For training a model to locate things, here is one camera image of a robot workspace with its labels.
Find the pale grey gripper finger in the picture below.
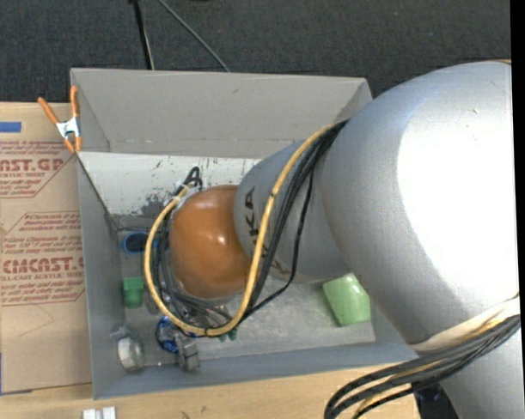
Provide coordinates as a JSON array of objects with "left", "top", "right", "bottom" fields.
[{"left": 175, "top": 332, "right": 202, "bottom": 373}]

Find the dark blue round thing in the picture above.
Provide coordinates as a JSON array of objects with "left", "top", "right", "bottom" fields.
[{"left": 154, "top": 316, "right": 181, "bottom": 354}]

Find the green plastic block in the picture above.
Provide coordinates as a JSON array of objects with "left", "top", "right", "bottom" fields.
[{"left": 120, "top": 276, "right": 146, "bottom": 310}]

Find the blue cup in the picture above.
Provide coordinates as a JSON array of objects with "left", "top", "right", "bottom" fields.
[{"left": 119, "top": 231, "right": 152, "bottom": 256}]

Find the pale green cup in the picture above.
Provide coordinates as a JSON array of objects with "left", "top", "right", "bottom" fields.
[{"left": 320, "top": 272, "right": 372, "bottom": 329}]

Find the brown cardboard board red print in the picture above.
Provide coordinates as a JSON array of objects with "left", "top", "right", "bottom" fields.
[{"left": 0, "top": 97, "right": 95, "bottom": 396}]

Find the grey metal bin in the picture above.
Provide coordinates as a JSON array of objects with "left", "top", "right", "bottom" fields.
[{"left": 70, "top": 56, "right": 421, "bottom": 401}]

